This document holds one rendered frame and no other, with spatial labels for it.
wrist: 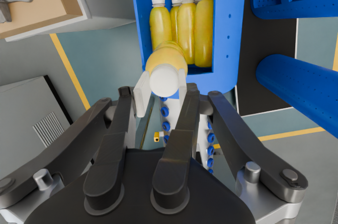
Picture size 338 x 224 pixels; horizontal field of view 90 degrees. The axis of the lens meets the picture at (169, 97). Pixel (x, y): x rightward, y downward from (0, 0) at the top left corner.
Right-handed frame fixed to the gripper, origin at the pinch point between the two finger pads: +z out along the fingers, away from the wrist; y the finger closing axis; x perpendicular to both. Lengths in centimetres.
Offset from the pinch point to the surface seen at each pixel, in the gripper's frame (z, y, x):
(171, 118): 50, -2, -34
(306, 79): 74, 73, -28
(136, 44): 143, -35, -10
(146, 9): 39.8, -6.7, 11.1
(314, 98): 62, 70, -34
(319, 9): 64, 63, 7
